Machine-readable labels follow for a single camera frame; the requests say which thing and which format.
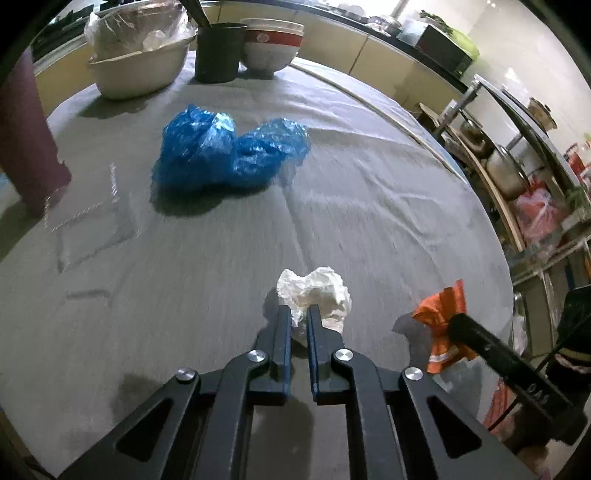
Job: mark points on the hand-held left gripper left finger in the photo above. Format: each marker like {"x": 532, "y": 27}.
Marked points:
{"x": 286, "y": 341}

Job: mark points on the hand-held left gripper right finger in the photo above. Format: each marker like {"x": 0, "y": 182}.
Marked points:
{"x": 314, "y": 341}

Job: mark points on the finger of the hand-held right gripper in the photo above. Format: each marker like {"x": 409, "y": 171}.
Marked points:
{"x": 485, "y": 341}

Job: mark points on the white tissue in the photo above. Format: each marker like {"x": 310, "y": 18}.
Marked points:
{"x": 318, "y": 288}

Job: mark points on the orange wrapper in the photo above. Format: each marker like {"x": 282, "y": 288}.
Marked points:
{"x": 438, "y": 309}

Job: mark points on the blue plastic bag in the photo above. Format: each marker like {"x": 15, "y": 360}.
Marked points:
{"x": 198, "y": 143}

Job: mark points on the clear plastic sheet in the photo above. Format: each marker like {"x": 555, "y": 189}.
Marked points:
{"x": 92, "y": 230}

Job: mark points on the round table, grey cloth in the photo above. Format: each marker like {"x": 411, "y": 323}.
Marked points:
{"x": 231, "y": 240}

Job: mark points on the wooden shelf rack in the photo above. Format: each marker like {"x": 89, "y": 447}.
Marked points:
{"x": 503, "y": 212}

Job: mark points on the pink plastic bag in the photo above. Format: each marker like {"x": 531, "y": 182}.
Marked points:
{"x": 538, "y": 212}

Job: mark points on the steel pot with lid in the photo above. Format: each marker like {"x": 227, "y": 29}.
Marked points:
{"x": 510, "y": 173}

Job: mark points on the dark cooking pot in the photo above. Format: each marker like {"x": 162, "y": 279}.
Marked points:
{"x": 473, "y": 136}

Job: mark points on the pot with glass lid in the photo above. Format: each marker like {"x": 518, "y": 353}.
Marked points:
{"x": 541, "y": 115}

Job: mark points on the white bowl red band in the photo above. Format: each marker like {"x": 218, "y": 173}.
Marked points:
{"x": 272, "y": 28}
{"x": 270, "y": 60}

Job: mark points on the black chopstick holder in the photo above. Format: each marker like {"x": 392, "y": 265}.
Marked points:
{"x": 219, "y": 55}

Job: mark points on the microwave oven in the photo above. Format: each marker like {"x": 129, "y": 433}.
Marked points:
{"x": 441, "y": 50}

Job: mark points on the yellow base cabinets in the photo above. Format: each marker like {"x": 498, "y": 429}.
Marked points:
{"x": 332, "y": 37}

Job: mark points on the green plastic basin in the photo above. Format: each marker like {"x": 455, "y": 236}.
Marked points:
{"x": 461, "y": 37}

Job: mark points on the large cream basin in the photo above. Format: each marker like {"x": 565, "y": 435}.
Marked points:
{"x": 134, "y": 76}

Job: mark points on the steel pot by sink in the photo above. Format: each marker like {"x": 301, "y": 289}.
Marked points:
{"x": 383, "y": 22}

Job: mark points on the green leafy vegetables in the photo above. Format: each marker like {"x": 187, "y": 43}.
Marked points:
{"x": 434, "y": 18}

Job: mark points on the purple thermos bottle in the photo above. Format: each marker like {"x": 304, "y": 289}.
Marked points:
{"x": 27, "y": 138}

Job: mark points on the clear plastic bag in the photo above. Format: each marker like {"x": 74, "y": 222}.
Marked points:
{"x": 159, "y": 37}

